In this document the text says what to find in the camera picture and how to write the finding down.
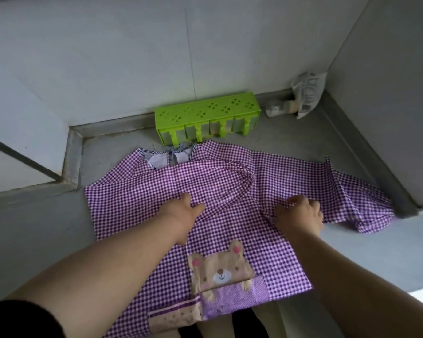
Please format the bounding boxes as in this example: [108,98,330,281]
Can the person's right hand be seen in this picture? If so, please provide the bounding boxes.
[274,195,325,240]

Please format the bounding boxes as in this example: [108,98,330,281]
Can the person's left hand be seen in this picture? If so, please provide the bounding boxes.
[161,192,207,245]

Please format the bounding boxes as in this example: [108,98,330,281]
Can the purple checked smock with bear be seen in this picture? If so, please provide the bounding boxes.
[84,139,395,338]

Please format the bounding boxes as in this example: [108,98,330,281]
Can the person's left forearm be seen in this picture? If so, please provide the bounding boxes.
[2,212,184,338]

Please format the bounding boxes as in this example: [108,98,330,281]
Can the person's right forearm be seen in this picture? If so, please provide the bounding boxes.
[288,229,423,338]

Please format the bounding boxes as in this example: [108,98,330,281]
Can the green plastic condiment rack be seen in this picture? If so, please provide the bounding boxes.
[154,92,261,146]

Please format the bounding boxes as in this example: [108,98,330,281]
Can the small white beige bottle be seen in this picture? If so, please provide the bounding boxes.
[266,99,299,118]

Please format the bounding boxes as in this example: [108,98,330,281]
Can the black trousers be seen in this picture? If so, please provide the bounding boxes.
[178,308,270,338]

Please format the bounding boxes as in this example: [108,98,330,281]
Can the clear printed plastic bag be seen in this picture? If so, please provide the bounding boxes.
[291,71,328,120]

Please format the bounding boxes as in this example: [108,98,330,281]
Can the black sleeve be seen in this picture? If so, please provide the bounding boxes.
[0,300,67,338]

